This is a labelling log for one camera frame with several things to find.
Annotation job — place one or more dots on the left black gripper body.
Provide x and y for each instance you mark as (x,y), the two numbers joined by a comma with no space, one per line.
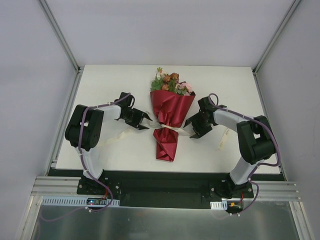
(137,118)

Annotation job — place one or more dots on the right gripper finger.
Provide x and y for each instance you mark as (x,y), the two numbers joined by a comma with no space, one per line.
(190,120)
(200,133)

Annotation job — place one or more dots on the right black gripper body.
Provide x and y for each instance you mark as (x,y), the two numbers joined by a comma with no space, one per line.
(197,124)

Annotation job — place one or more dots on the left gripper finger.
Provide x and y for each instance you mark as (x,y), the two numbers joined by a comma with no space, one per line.
(141,127)
(143,115)

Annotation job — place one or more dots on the dark red wrapping cloth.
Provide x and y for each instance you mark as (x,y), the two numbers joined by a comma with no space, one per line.
(169,109)

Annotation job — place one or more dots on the cream printed ribbon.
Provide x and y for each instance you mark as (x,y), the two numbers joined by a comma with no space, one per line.
(181,131)

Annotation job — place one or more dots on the small pink rose stem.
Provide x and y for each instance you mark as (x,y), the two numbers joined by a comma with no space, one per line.
(183,88)

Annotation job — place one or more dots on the orange brown rose stem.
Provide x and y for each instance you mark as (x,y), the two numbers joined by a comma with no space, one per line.
(170,82)

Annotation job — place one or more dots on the white rose stem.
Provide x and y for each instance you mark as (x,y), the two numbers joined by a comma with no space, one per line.
(158,81)

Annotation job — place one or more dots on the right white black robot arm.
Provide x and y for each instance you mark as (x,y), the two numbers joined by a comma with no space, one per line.
(256,141)

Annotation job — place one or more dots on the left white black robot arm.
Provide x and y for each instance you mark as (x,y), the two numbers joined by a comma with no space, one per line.
(84,130)

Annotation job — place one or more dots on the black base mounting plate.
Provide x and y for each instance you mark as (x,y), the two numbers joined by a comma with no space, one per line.
(181,190)

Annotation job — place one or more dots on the right white cable duct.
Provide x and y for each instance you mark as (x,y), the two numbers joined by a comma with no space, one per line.
(219,205)

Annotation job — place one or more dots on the white cable duct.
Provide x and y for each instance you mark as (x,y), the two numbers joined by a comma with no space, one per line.
(219,205)
(67,201)

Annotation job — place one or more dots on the left white cable duct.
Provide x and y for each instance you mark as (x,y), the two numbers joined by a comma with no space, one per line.
(67,201)

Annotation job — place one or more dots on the aluminium front rail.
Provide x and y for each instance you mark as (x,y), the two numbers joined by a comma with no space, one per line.
(280,191)

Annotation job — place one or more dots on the right aluminium frame post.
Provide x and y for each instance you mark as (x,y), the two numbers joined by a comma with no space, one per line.
(276,35)

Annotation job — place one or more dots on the aluminium frame post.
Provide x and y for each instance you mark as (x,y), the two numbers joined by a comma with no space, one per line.
(59,34)
(276,35)

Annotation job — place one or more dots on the left aluminium frame post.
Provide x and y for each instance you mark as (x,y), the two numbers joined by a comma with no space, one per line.
(59,34)

